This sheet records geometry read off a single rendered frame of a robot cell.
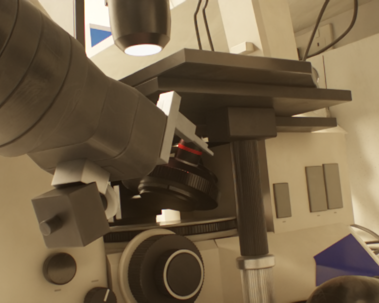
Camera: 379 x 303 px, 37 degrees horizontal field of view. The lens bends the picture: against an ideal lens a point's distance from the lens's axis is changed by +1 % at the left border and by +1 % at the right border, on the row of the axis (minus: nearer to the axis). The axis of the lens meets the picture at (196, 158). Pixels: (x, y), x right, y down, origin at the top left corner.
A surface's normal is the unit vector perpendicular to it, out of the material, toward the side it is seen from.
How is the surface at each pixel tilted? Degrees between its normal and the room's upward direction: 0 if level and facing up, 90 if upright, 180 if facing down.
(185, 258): 90
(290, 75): 180
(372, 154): 90
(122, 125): 82
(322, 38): 90
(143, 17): 99
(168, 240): 90
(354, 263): 48
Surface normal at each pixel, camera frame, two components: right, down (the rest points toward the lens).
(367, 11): -0.80, 0.03
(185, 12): 0.09, 0.99
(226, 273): 0.30, -0.11
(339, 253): 0.36, -0.75
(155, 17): 0.55, 0.03
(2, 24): 0.80, -0.07
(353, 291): -0.07, -0.85
